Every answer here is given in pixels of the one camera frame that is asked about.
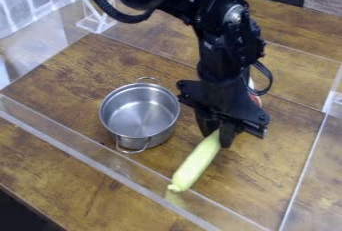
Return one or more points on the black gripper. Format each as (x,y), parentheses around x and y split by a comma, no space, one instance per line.
(223,105)

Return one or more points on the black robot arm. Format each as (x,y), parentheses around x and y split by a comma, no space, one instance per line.
(230,50)

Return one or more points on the red toy mushroom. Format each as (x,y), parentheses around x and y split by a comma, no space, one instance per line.
(254,97)

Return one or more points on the small steel pot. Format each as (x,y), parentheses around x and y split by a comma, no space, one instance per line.
(139,113)

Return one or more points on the clear acrylic bracket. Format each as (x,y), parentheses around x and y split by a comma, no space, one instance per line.
(96,21)

